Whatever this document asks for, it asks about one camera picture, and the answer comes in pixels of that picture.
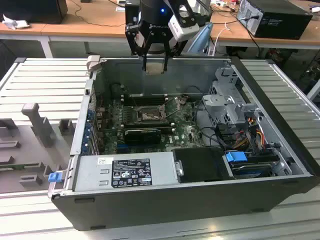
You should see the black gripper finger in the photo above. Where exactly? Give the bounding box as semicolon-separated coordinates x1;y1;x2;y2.
125;23;154;72
162;36;189;73

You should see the silver CPU plate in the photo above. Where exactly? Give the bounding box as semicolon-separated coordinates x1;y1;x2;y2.
146;61;166;76

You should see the black RAM slot bank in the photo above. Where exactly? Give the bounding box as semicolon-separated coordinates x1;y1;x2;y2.
121;92;169;106
121;121;175;134

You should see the CPU socket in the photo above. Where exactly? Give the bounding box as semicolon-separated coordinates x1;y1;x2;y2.
135;104;169;125

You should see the small black computer tower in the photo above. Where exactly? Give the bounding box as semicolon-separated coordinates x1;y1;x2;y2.
124;2;141;26

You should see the pale blue teach pendant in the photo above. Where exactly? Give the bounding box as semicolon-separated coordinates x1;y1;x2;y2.
186;22;214;56

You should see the grey case latch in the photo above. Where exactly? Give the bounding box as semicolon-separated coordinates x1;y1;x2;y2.
86;55;102;74

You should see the grey metal drive cage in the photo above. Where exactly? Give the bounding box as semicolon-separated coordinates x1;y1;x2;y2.
201;66;261;126

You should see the black graphics card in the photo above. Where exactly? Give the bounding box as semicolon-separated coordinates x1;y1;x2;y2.
124;128;162;146

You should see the green motherboard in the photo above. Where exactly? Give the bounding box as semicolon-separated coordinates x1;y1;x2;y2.
98;96;208;155

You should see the large black box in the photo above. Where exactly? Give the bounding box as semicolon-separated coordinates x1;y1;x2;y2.
0;0;69;25

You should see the black plastic shroud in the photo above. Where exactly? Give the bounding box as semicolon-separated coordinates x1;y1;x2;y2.
172;146;236;184

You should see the crumpled white paper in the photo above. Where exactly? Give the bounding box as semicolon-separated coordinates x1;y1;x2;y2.
1;13;31;30

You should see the hard disk in blue carrier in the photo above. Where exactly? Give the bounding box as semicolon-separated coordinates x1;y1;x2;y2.
224;150;274;180

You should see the black desktop computer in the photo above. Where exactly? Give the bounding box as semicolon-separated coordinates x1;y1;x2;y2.
236;0;314;41

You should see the grey power supply unit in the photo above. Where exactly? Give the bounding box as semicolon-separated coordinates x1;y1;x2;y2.
72;151;185;193

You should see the grey parts rack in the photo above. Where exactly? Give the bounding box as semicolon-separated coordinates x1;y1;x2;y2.
0;102;78;195

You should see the black open PC case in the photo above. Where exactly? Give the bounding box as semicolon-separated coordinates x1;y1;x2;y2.
47;55;317;232

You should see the blue case latch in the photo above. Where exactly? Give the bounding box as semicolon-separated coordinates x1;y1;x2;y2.
48;172;62;183

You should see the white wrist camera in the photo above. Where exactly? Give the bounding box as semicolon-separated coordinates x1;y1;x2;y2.
167;0;200;41

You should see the wooden desk with white frame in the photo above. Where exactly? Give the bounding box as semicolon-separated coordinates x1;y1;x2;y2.
0;0;129;59
209;0;320;58

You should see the white cable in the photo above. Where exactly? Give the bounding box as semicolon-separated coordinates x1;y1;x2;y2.
213;21;231;56

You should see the coloured wire bundle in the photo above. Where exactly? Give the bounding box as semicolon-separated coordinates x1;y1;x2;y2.
234;117;266;151

